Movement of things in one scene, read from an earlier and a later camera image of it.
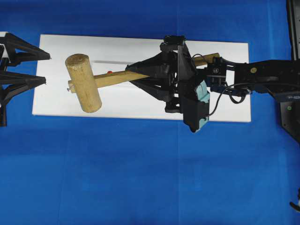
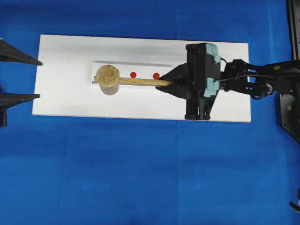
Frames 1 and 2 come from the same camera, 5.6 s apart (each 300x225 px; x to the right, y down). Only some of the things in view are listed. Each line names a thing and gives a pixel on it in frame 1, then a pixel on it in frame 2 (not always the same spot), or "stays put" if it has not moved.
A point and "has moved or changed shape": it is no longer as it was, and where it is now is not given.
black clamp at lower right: [296, 207] stays put
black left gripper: [18, 50] to [9, 53]
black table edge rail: [293, 21] stays put
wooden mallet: [84, 81] has moved or changed shape
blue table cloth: [70, 170] stays put
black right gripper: [177, 65] to [198, 107]
